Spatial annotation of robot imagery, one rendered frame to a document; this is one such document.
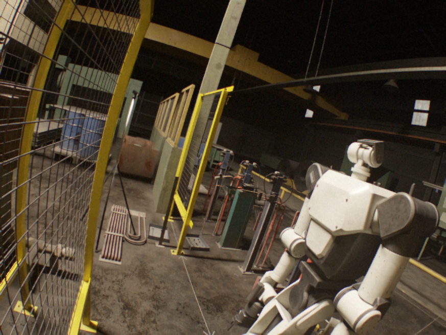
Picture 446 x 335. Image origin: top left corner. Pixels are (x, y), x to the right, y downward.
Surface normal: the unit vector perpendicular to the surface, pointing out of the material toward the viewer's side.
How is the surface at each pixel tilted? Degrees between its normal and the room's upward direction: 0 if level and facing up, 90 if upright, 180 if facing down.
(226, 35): 90
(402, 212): 90
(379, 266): 90
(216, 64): 90
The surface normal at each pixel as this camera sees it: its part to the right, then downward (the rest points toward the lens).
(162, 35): 0.32, 0.22
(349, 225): -0.54, -0.15
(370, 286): -0.95, -0.26
